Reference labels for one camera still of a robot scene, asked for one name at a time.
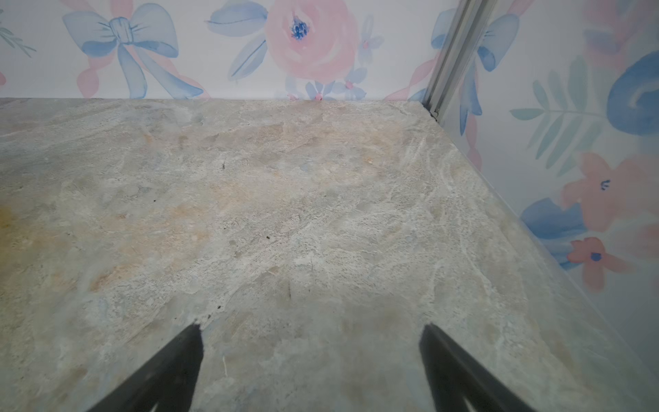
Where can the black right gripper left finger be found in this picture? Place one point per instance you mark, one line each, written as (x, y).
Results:
(166, 382)

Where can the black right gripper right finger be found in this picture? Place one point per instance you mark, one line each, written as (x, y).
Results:
(458, 382)

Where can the aluminium corner post right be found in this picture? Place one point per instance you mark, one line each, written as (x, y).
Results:
(462, 37)

